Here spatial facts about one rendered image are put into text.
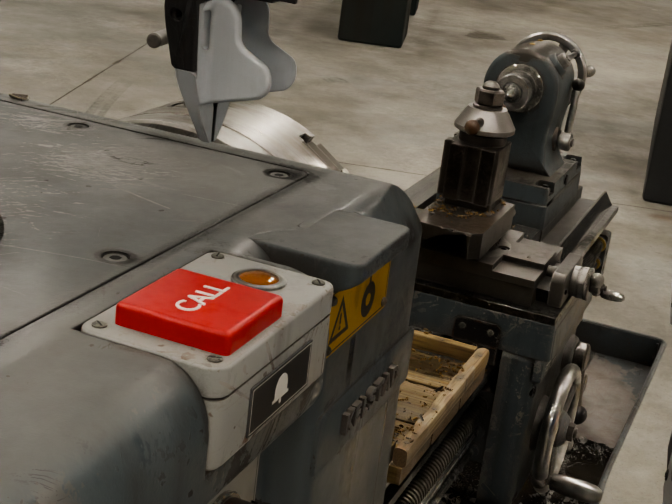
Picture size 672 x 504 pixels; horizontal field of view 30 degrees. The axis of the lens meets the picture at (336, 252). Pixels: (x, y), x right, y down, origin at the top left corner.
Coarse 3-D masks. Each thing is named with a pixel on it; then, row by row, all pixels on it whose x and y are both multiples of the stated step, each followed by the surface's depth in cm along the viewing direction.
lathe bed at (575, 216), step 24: (408, 192) 222; (432, 192) 224; (576, 216) 229; (600, 216) 230; (552, 240) 214; (576, 240) 213; (600, 240) 234; (600, 264) 236; (480, 384) 156; (480, 408) 161; (456, 432) 153; (432, 456) 147; (456, 456) 158; (408, 480) 132; (432, 480) 143
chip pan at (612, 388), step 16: (592, 352) 248; (592, 368) 240; (608, 368) 241; (624, 368) 242; (640, 368) 243; (592, 384) 233; (608, 384) 234; (624, 384) 235; (640, 384) 236; (592, 400) 227; (608, 400) 228; (624, 400) 228; (592, 416) 221; (608, 416) 221; (624, 416) 222; (592, 432) 215; (608, 432) 215
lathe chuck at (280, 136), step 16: (144, 112) 107; (160, 112) 105; (176, 112) 105; (240, 112) 108; (256, 112) 109; (272, 112) 110; (240, 128) 104; (256, 128) 105; (272, 128) 107; (288, 128) 108; (304, 128) 110; (272, 144) 104; (288, 144) 105; (304, 144) 107; (304, 160) 105; (320, 160) 107
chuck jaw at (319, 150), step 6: (306, 144) 109; (312, 144) 110; (318, 144) 114; (312, 150) 109; (318, 150) 110; (324, 150) 114; (318, 156) 109; (324, 156) 110; (330, 156) 114; (324, 162) 109; (330, 162) 110; (336, 162) 114; (330, 168) 109; (336, 168) 110; (342, 168) 114
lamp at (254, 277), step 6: (240, 276) 65; (246, 276) 65; (252, 276) 65; (258, 276) 65; (264, 276) 65; (270, 276) 65; (276, 276) 66; (252, 282) 65; (258, 282) 65; (264, 282) 65; (270, 282) 65; (276, 282) 65
